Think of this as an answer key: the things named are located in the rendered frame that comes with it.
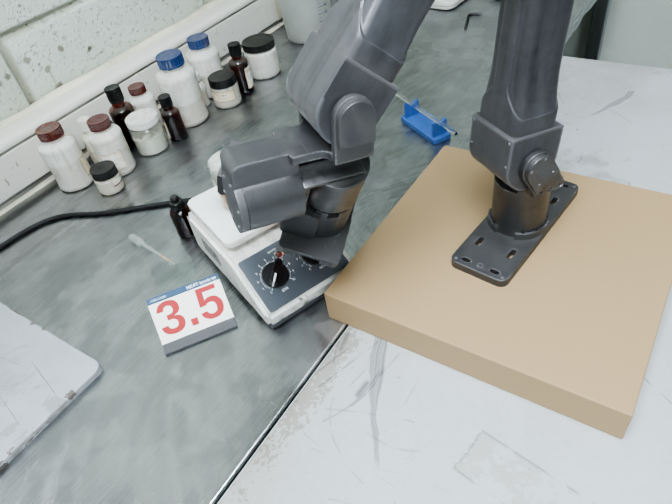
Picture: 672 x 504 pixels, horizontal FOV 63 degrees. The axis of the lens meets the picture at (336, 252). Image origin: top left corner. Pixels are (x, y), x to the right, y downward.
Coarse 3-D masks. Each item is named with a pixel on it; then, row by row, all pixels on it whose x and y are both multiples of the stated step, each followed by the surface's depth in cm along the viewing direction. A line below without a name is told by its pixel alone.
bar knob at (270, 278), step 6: (270, 264) 66; (276, 264) 64; (282, 264) 66; (264, 270) 65; (270, 270) 65; (276, 270) 64; (282, 270) 66; (264, 276) 65; (270, 276) 65; (276, 276) 64; (282, 276) 65; (288, 276) 66; (264, 282) 65; (270, 282) 64; (276, 282) 64; (282, 282) 65
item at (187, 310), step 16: (208, 288) 68; (160, 304) 67; (176, 304) 67; (192, 304) 67; (208, 304) 67; (224, 304) 68; (160, 320) 66; (176, 320) 67; (192, 320) 67; (208, 320) 67
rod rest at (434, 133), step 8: (408, 104) 93; (416, 104) 94; (408, 112) 94; (416, 112) 95; (408, 120) 94; (416, 120) 94; (424, 120) 93; (416, 128) 92; (424, 128) 92; (432, 128) 88; (440, 128) 89; (424, 136) 91; (432, 136) 89; (440, 136) 89; (448, 136) 90
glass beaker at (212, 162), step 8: (224, 144) 68; (216, 152) 67; (208, 160) 66; (216, 160) 68; (208, 168) 65; (216, 168) 68; (216, 176) 65; (216, 184) 66; (224, 200) 68; (224, 208) 69
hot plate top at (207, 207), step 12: (204, 192) 73; (216, 192) 73; (192, 204) 71; (204, 204) 71; (216, 204) 71; (204, 216) 69; (216, 216) 69; (228, 216) 69; (216, 228) 67; (228, 228) 67; (264, 228) 67; (228, 240) 65; (240, 240) 65
